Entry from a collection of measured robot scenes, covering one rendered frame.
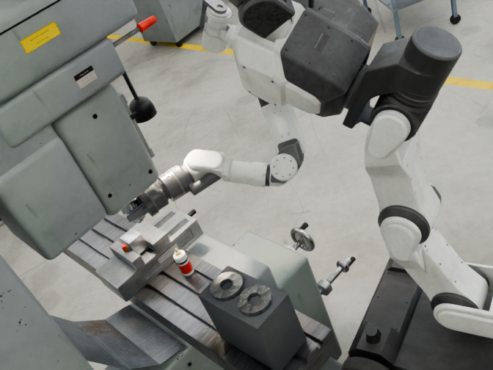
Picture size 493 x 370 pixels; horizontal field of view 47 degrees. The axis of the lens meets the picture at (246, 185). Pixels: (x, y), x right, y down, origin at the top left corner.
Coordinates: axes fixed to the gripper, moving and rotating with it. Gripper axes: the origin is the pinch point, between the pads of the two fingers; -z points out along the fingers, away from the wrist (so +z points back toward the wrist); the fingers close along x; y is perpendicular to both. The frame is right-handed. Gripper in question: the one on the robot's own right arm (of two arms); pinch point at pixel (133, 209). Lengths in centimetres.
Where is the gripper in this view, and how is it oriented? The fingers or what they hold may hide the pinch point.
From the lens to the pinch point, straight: 168.5
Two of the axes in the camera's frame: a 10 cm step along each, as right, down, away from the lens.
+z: 8.1, -5.4, 2.5
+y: 3.2, 7.5, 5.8
